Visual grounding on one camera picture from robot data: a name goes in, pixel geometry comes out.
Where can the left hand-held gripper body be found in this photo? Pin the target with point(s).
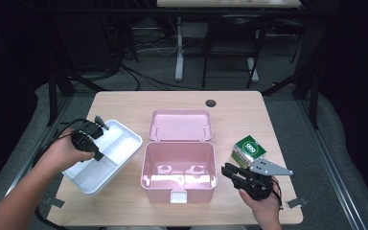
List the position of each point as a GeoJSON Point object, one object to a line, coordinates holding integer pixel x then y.
{"type": "Point", "coordinates": [84, 139]}

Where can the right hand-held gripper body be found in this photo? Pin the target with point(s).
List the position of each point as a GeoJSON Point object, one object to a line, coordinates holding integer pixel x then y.
{"type": "Point", "coordinates": [257, 187]}

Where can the white plastic divided tray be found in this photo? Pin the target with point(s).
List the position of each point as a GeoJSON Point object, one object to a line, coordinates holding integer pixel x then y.
{"type": "Point", "coordinates": [121, 147]}

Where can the green cardboard box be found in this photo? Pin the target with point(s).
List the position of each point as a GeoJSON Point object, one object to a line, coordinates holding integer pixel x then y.
{"type": "Point", "coordinates": [249, 150]}

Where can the pink plastic storage box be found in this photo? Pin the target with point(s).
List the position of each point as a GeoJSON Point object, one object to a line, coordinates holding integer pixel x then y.
{"type": "Point", "coordinates": [179, 153]}

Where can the person's right hand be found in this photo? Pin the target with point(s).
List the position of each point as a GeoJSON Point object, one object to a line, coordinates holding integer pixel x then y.
{"type": "Point", "coordinates": [265, 209]}

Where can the person's left hand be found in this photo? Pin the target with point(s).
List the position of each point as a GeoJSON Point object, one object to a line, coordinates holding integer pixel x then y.
{"type": "Point", "coordinates": [64, 153]}

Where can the grey tape piece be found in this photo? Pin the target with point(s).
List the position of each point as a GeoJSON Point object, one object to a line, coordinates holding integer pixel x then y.
{"type": "Point", "coordinates": [297, 202]}
{"type": "Point", "coordinates": [53, 202]}

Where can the black metal stand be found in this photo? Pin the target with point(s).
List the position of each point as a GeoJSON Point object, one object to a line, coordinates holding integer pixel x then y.
{"type": "Point", "coordinates": [313, 86]}
{"type": "Point", "coordinates": [52, 83]}

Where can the black chair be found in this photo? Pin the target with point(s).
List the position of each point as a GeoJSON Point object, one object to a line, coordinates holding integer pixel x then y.
{"type": "Point", "coordinates": [233, 38]}

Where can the white background desk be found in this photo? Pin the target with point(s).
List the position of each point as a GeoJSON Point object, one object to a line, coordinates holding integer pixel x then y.
{"type": "Point", "coordinates": [228, 3]}

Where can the grey metal floor rail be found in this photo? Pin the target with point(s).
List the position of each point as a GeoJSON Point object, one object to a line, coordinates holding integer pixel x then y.
{"type": "Point", "coordinates": [332, 172]}
{"type": "Point", "coordinates": [41, 143]}

